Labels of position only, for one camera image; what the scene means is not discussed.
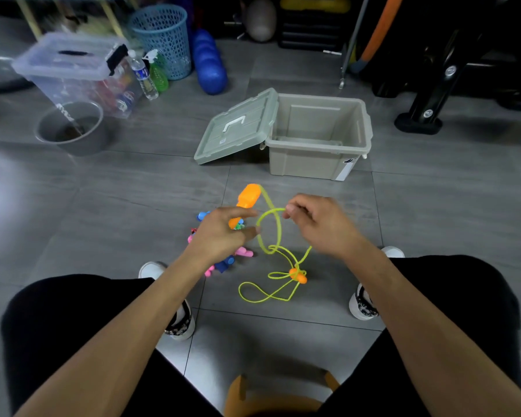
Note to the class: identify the person's left hand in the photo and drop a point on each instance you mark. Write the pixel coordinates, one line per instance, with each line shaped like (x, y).
(215, 243)

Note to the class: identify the grey metal bowl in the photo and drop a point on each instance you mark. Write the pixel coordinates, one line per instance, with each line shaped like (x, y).
(97, 143)

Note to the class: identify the person's left leg black trousers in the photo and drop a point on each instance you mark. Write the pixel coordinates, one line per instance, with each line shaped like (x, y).
(47, 321)

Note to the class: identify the beige exercise ball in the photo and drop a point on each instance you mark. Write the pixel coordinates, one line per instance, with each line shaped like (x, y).
(260, 19)

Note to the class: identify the person's right forearm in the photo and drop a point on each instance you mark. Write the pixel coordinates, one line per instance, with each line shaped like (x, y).
(443, 343)

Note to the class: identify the black dumbbell rack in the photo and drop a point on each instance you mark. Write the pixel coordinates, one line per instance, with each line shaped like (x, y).
(425, 108)

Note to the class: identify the orange and green foam stick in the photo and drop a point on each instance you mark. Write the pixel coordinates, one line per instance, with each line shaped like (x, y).
(380, 26)

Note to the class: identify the white shoe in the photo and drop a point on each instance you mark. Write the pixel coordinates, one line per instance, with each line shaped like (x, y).
(360, 308)
(184, 327)

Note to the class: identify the person's right hand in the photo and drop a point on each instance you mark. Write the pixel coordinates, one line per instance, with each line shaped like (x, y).
(330, 232)

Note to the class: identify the clear plastic lidded bin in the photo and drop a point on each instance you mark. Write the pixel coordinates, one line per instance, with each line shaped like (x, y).
(58, 73)

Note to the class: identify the white right shoe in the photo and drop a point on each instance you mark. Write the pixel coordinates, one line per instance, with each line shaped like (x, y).
(360, 308)

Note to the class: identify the grey-green box lid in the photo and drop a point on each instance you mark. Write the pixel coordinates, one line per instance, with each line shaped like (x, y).
(232, 134)

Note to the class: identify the person's left forearm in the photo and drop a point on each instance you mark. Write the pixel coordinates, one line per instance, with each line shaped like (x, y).
(113, 347)

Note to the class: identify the grey plastic storage box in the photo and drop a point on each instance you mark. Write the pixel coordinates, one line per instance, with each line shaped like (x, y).
(308, 167)

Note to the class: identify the green spray bottle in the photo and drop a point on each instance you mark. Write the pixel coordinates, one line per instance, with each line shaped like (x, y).
(160, 80)

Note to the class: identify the white left shoe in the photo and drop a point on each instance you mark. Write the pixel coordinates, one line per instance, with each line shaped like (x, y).
(184, 327)

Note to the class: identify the clear water bottle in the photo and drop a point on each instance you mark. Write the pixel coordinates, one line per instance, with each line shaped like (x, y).
(147, 88)

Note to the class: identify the person's right leg black trousers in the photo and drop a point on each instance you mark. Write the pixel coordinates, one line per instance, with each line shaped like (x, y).
(477, 295)

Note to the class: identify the wooden stool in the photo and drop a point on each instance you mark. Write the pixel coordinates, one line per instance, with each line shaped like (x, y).
(234, 399)

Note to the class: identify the light blue mesh basket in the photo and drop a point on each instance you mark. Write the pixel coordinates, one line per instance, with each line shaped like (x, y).
(160, 39)

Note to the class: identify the person's leg black trousers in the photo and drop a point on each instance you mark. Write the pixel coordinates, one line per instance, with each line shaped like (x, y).
(47, 321)
(477, 295)

